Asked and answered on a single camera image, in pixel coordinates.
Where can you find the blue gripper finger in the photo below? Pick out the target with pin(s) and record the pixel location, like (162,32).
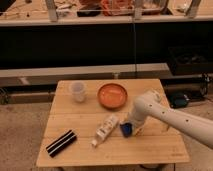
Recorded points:
(126,129)

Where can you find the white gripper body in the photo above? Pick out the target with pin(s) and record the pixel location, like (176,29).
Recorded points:
(136,118)

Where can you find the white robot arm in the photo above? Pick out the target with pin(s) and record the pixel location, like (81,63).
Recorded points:
(148,104)

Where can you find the white plastic bottle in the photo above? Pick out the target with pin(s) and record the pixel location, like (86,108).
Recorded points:
(104,130)

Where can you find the orange bowl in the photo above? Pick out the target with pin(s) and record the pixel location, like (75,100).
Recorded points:
(112,96)

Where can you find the wooden table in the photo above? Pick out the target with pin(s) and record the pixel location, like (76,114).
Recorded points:
(156,143)

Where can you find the clear plastic cup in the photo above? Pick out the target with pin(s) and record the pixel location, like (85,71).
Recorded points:
(77,90)

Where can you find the black bin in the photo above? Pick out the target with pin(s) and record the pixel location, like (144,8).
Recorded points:
(190,60)

